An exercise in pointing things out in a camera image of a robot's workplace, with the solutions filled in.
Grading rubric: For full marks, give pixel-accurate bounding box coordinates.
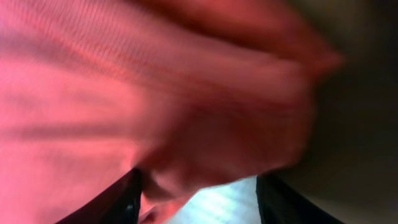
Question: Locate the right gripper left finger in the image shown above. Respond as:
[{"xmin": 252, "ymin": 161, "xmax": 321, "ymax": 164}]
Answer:
[{"xmin": 56, "ymin": 169, "xmax": 142, "ymax": 224}]

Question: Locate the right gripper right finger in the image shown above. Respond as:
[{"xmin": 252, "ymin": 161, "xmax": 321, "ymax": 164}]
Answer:
[{"xmin": 256, "ymin": 174, "xmax": 343, "ymax": 224}]

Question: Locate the red printed t-shirt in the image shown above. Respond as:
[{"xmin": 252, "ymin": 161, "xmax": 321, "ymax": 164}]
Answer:
[{"xmin": 1, "ymin": 0, "xmax": 342, "ymax": 223}]

